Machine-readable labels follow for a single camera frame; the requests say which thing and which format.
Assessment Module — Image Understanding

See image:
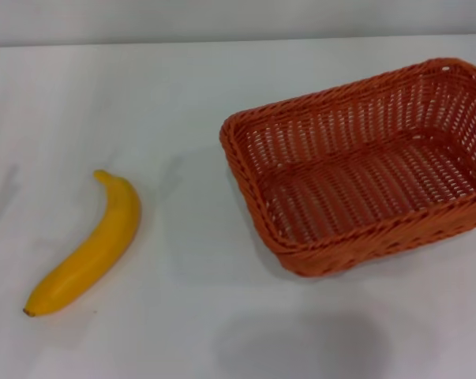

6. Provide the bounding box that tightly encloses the yellow banana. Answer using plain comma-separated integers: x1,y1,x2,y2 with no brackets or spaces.
23,169,142,317

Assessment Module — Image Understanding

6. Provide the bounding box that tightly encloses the orange woven plastic basket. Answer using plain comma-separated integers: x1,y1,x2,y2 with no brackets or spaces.
219,57,476,278

